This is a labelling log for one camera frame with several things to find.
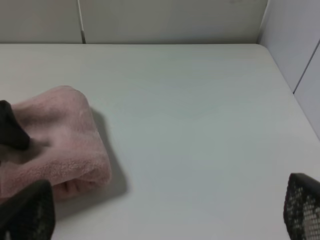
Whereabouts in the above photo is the pink fleece towel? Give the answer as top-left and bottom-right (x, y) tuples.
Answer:
(0, 86), (112, 201)

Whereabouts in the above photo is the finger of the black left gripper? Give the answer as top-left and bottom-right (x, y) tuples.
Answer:
(0, 100), (30, 151)

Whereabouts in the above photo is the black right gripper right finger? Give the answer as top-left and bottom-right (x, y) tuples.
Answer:
(283, 173), (320, 240)

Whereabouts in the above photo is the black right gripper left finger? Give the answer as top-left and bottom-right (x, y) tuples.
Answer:
(0, 179), (55, 240)

